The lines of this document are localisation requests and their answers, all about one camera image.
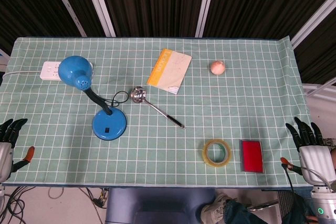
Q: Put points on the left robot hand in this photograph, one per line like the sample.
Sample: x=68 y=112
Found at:
x=5 y=153

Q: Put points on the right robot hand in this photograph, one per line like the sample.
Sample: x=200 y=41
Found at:
x=313 y=155

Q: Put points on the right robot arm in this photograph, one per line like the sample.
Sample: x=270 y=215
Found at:
x=322 y=204

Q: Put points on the white power strip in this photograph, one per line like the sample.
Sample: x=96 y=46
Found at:
x=51 y=70

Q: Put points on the blue desk lamp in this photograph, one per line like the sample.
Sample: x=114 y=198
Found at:
x=86 y=90

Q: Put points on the red ink pad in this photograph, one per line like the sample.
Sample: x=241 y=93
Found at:
x=251 y=155

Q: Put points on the clear tape roll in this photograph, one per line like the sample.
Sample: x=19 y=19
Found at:
x=216 y=153

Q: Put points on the white sneaker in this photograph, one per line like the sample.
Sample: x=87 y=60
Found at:
x=214 y=209

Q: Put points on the pink round ball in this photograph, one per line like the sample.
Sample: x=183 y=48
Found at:
x=217 y=67

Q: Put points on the green checkered tablecloth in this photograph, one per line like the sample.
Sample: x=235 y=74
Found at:
x=168 y=108

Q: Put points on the metal slotted ladle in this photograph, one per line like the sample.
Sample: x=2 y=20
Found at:
x=152 y=106

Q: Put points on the blue chair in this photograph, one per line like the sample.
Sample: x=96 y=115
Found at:
x=157 y=205

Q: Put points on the yellow and white booklet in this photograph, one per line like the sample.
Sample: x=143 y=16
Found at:
x=169 y=70

